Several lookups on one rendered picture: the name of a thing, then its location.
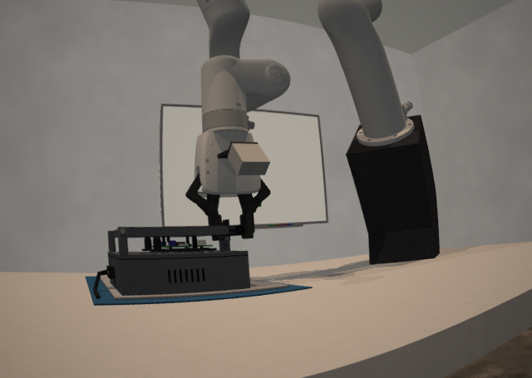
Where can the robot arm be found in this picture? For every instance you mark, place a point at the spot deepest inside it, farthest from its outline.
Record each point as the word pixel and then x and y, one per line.
pixel 228 82

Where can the green circuit board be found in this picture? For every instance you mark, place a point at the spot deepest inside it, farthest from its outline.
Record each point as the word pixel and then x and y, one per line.
pixel 173 244

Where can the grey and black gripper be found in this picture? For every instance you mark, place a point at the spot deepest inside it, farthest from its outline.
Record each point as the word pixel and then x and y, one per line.
pixel 221 178

